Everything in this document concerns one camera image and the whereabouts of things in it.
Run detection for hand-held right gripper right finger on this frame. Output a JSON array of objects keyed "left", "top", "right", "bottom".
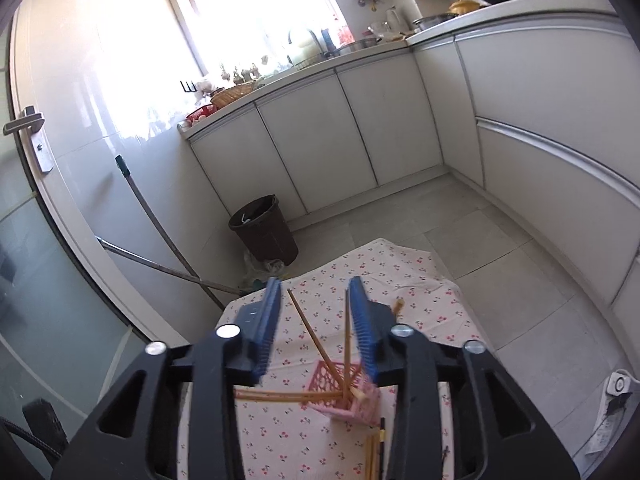
[{"left": 347, "top": 275, "right": 582, "bottom": 480}]

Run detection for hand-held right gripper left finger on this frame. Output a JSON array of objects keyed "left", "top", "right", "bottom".
[{"left": 50, "top": 277, "right": 284, "bottom": 480}]

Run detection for pink perforated utensil holder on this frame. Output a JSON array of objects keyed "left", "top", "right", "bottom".
[{"left": 305, "top": 359, "right": 383, "bottom": 429}]

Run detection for white plastic bag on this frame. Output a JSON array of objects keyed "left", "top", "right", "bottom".
[{"left": 242, "top": 249, "right": 287, "bottom": 292}]

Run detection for dark brown trash bin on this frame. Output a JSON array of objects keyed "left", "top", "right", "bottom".
[{"left": 228, "top": 194, "right": 300, "bottom": 266}]

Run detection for cherry print tablecloth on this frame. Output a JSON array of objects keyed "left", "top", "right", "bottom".
[{"left": 175, "top": 237, "right": 495, "bottom": 480}]

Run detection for frosted glass sliding door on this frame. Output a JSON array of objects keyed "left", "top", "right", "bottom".
[{"left": 0, "top": 10, "right": 153, "bottom": 480}]

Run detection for white cabinet with doors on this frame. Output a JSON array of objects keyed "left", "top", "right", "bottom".
[{"left": 187, "top": 44, "right": 447, "bottom": 222}]

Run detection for red plastic basket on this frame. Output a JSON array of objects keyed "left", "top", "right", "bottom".
[{"left": 185, "top": 104, "right": 219, "bottom": 124}]

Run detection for wicker basket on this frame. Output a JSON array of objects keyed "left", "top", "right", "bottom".
[{"left": 209, "top": 82, "right": 259, "bottom": 109}]

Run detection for white power strip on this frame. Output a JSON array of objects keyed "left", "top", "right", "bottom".
[{"left": 602, "top": 369, "right": 640, "bottom": 397}]

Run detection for steel basin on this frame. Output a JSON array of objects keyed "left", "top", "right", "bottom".
[{"left": 334, "top": 37, "right": 382, "bottom": 57}]

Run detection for white cabinet with drawers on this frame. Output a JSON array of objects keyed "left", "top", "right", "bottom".
[{"left": 406, "top": 12, "right": 640, "bottom": 323}]

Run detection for white electric kettle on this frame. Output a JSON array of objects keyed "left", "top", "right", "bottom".
[{"left": 384, "top": 7, "right": 407, "bottom": 37}]

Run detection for kitchen window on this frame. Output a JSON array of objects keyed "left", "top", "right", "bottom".
[{"left": 169, "top": 0, "right": 352, "bottom": 77}]

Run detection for steel bowl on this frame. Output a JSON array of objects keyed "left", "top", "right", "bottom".
[{"left": 412, "top": 12, "right": 459, "bottom": 32}]

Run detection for white kitchen countertop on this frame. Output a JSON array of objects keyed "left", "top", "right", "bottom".
[{"left": 177, "top": 0, "right": 620, "bottom": 142}]

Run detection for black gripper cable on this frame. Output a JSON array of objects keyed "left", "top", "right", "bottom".
[{"left": 0, "top": 416, "right": 53, "bottom": 480}]

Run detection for grey metal mop handle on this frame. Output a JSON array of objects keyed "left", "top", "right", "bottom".
[{"left": 96, "top": 238, "right": 253, "bottom": 297}]

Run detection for mop handle with black tip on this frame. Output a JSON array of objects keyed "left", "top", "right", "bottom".
[{"left": 115, "top": 155, "right": 227, "bottom": 312}]

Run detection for metal door handle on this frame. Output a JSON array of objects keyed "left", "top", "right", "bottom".
[{"left": 2, "top": 105, "right": 55, "bottom": 174}]

